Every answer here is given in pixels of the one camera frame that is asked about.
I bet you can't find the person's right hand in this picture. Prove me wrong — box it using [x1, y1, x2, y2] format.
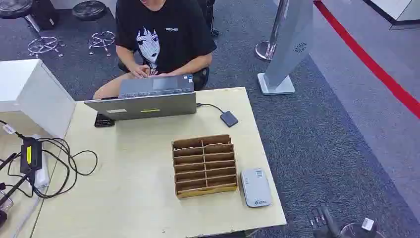
[130, 64, 151, 79]

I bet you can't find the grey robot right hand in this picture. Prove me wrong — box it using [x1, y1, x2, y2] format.
[308, 203, 342, 238]

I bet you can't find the grey laptop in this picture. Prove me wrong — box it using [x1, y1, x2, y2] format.
[84, 74, 198, 121]

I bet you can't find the person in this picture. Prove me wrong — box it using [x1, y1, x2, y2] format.
[93, 0, 217, 100]

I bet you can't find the black keypad device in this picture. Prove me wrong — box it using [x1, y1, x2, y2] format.
[94, 113, 116, 128]

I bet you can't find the grey card reader device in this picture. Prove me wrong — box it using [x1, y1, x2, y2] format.
[240, 168, 272, 208]

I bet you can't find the dark external drive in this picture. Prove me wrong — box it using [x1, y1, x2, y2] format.
[219, 111, 239, 128]

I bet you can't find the black round stool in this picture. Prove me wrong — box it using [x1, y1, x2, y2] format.
[72, 0, 116, 57]
[0, 0, 65, 59]

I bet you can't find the wooden card box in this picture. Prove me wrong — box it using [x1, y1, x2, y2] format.
[171, 134, 239, 200]

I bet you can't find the white cabinet box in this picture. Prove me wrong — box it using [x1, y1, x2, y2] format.
[0, 59, 77, 139]

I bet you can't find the grey kiosk stand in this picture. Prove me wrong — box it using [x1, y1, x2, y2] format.
[257, 0, 315, 96]

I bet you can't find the black power adapter yellow label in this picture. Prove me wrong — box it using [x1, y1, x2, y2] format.
[20, 137, 43, 175]

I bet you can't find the white power strip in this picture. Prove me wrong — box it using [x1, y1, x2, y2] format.
[30, 134, 51, 190]

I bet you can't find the red floor tape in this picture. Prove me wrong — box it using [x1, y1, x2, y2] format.
[313, 0, 420, 120]

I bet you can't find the white counter platform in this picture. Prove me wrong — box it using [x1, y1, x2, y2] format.
[362, 0, 420, 31]

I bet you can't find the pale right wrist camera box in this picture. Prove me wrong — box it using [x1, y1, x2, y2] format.
[361, 217, 375, 232]

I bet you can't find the black drive cable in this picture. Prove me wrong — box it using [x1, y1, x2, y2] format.
[196, 103, 225, 115]

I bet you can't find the chrome stanchion post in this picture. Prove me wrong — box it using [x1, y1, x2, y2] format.
[255, 0, 290, 62]

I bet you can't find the black looped power cable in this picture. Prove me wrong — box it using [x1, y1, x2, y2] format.
[0, 120, 99, 200]

